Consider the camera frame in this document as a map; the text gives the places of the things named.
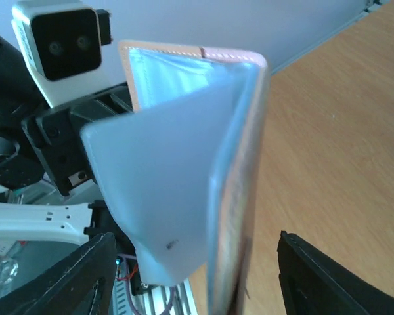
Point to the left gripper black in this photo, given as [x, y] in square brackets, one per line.
[54, 134]

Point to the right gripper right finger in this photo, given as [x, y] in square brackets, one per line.
[313, 283]

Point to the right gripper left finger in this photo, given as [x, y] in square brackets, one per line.
[82, 281]

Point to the pink card holder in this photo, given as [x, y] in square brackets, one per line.
[179, 173]

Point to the grey slotted cable duct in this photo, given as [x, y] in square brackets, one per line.
[178, 300]

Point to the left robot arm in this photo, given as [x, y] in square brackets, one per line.
[20, 98]

